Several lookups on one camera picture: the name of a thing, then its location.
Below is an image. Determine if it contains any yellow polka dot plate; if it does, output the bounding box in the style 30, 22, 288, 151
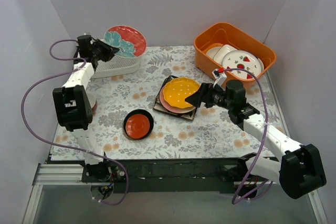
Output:
163, 77, 201, 109

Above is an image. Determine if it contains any pink and cream plate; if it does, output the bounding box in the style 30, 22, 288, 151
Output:
159, 89, 195, 114

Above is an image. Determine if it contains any red plate with teal flower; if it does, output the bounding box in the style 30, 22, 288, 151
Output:
104, 25, 147, 58

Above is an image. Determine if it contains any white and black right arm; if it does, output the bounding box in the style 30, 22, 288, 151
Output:
185, 80, 327, 199

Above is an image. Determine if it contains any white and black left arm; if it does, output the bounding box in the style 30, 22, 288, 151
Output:
52, 35, 119, 182

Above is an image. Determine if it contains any white round plate in bin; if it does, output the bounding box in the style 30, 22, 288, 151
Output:
206, 47, 222, 59

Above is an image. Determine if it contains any orange plastic bin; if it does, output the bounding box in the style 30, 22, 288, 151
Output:
194, 23, 277, 89

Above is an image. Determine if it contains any white perforated plastic basket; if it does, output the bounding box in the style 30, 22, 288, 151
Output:
92, 54, 142, 79

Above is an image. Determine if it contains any dark square patterned plate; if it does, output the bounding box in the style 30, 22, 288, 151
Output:
153, 75, 197, 122

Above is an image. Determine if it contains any white plate with strawberries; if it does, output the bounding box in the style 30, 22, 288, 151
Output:
222, 50, 264, 80

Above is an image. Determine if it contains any white square dish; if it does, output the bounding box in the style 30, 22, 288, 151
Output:
213, 44, 237, 64

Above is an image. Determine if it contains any red cup with white interior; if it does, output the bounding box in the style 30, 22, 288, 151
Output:
87, 93, 98, 115

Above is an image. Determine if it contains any black bowl with red interior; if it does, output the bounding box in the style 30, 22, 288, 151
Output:
123, 109, 154, 140

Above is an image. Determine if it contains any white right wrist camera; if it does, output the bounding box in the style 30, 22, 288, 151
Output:
212, 67, 227, 87

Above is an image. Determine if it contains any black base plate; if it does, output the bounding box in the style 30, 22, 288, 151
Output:
81, 157, 270, 193

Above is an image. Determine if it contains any aluminium frame rail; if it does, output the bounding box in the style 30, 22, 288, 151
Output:
22, 163, 87, 224

